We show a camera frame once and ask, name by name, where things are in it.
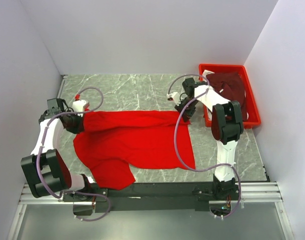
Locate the red t shirt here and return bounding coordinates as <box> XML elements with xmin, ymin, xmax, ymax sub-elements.
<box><xmin>73</xmin><ymin>110</ymin><xmax>196</xmax><ymax>190</ymax></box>

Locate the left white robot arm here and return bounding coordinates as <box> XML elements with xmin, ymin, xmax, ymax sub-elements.
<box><xmin>20</xmin><ymin>98</ymin><xmax>92</xmax><ymax>198</ymax></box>

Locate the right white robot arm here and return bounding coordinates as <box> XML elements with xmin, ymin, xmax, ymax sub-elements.
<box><xmin>167</xmin><ymin>74</ymin><xmax>244</xmax><ymax>195</ymax></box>

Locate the white pink t shirt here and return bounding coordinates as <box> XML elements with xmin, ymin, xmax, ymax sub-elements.
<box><xmin>201</xmin><ymin>70</ymin><xmax>214</xmax><ymax>85</ymax></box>

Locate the dark maroon t shirt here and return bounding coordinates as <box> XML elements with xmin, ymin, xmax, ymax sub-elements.
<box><xmin>206</xmin><ymin>72</ymin><xmax>248</xmax><ymax>122</ymax></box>

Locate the red plastic bin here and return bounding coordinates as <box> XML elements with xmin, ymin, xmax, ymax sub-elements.
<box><xmin>198</xmin><ymin>63</ymin><xmax>261</xmax><ymax>129</ymax></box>

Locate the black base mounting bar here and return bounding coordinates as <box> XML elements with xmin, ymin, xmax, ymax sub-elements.
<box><xmin>63</xmin><ymin>182</ymin><xmax>240</xmax><ymax>216</ymax></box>

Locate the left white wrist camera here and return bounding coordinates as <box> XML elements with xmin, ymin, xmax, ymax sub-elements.
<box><xmin>72</xmin><ymin>93</ymin><xmax>90</xmax><ymax>117</ymax></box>

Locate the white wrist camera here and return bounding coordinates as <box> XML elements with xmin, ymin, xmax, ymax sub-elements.
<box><xmin>72</xmin><ymin>93</ymin><xmax>90</xmax><ymax>117</ymax></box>
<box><xmin>166</xmin><ymin>91</ymin><xmax>181</xmax><ymax>105</ymax></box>

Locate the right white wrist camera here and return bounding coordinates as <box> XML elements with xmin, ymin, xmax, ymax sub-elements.
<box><xmin>166</xmin><ymin>91</ymin><xmax>181</xmax><ymax>105</ymax></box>

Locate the aluminium frame rail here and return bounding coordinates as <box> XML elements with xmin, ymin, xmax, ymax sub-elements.
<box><xmin>18</xmin><ymin>182</ymin><xmax>283</xmax><ymax>205</ymax></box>

